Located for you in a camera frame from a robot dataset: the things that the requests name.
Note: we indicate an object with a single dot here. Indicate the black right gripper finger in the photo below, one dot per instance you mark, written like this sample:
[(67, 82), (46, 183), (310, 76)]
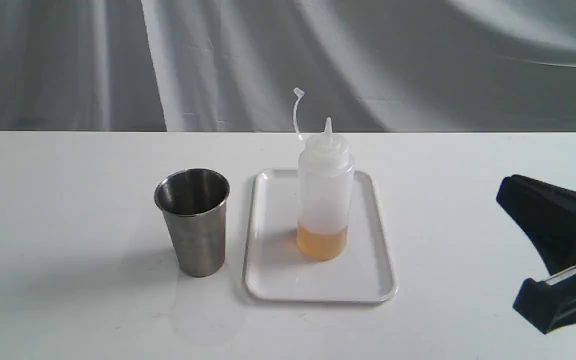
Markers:
[(546, 214)]

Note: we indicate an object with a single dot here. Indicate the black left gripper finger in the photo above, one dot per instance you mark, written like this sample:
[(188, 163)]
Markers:
[(548, 304)]

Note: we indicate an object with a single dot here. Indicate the clear squeeze bottle with oil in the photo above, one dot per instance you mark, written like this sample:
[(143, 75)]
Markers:
[(326, 170)]

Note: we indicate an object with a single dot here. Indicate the stainless steel cup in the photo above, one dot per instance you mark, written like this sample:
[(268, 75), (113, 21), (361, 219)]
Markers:
[(193, 203)]

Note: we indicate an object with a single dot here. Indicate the grey fabric backdrop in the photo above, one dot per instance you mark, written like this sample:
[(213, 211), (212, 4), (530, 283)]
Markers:
[(232, 65)]

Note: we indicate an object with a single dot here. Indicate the white plastic tray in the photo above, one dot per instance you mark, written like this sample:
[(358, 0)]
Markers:
[(275, 270)]

